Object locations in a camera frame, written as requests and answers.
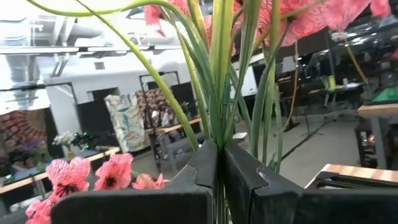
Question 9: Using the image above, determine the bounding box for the red mandala tapestry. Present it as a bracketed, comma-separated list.
[0, 108, 47, 162]

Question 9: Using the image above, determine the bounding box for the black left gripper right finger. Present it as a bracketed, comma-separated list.
[223, 141, 398, 224]

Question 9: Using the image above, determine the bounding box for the white flower bouquet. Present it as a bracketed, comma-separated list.
[52, 130, 77, 160]

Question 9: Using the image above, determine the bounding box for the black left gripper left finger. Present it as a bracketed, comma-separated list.
[50, 139, 219, 224]

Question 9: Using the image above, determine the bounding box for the pale leaf-print cloth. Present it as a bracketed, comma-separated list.
[104, 93, 150, 153]

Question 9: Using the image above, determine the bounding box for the brown patterned cloth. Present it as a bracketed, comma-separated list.
[135, 88, 175, 128]

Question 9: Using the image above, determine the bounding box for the wooden-top work table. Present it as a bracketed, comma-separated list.
[0, 146, 121, 212]
[357, 103, 398, 170]
[144, 116, 203, 175]

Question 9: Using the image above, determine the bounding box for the wooden side table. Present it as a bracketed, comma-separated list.
[306, 174, 398, 191]

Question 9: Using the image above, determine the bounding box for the green table mat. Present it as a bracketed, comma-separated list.
[371, 88, 398, 105]

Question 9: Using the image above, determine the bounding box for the pink artificial flower bunch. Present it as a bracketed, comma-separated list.
[24, 152, 170, 224]
[26, 0, 392, 224]

